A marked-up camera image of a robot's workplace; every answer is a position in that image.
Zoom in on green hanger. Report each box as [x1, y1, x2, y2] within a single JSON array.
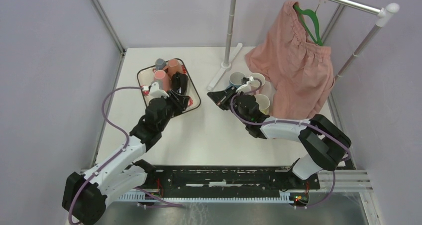
[[292, 4, 324, 46]]

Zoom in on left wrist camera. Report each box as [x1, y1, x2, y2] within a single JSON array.
[[141, 82, 169, 98]]

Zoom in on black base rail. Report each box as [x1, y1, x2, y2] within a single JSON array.
[[140, 165, 320, 199]]

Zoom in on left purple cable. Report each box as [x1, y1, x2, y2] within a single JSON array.
[[67, 86, 185, 225]]

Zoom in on grey-blue mug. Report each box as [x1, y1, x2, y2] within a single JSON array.
[[155, 58, 167, 70]]

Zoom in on black mug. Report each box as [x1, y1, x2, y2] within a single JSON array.
[[171, 72, 189, 96]]

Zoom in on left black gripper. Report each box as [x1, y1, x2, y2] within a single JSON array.
[[158, 89, 190, 131]]

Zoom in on metal clothes rack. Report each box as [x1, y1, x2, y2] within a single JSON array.
[[207, 0, 400, 91]]

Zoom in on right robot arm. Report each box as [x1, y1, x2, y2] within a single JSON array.
[[207, 87, 351, 189]]

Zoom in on blue mug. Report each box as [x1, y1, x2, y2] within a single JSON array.
[[229, 72, 245, 89]]

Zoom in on pink shorts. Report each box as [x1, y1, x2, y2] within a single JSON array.
[[245, 0, 335, 119]]

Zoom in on strawberry pattern tray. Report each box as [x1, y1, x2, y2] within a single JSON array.
[[137, 58, 202, 117]]

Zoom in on terracotta mug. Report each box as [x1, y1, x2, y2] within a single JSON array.
[[167, 58, 184, 78]]

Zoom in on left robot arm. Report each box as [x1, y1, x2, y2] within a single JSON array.
[[62, 91, 189, 225]]

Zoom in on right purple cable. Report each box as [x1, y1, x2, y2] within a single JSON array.
[[229, 78, 352, 208]]

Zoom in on light pink mug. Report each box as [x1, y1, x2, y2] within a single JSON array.
[[250, 73, 266, 94]]

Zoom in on salmon pink mug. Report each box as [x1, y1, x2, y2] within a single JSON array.
[[154, 70, 171, 91]]

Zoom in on purple cable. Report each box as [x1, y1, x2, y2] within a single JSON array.
[[67, 86, 185, 225], [229, 78, 352, 208]]

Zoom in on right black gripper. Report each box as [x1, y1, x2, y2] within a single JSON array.
[[208, 86, 249, 125]]

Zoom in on yellow mug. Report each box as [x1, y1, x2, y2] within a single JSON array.
[[255, 94, 271, 115]]

